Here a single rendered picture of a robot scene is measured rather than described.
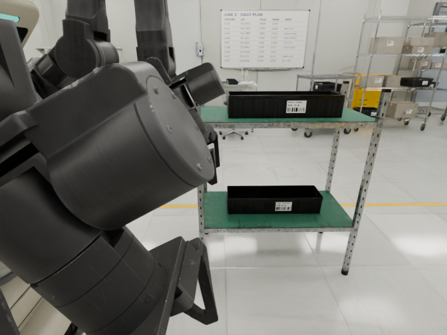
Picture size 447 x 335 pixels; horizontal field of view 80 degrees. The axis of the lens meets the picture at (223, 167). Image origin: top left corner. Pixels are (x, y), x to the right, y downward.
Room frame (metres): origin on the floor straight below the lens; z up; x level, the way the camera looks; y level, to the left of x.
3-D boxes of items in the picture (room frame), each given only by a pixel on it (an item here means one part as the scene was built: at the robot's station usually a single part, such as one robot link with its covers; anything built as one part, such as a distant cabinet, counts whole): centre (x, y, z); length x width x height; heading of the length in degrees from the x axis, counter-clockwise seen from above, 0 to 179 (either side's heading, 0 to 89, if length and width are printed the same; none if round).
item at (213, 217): (1.46, -0.31, 0.55); 0.91 x 0.46 x 1.10; 91
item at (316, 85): (5.54, -2.05, 0.38); 0.65 x 0.46 x 0.75; 4
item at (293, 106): (1.41, -0.31, 1.01); 0.57 x 0.17 x 0.11; 91
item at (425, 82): (4.86, -3.36, 0.82); 0.40 x 0.30 x 0.14; 97
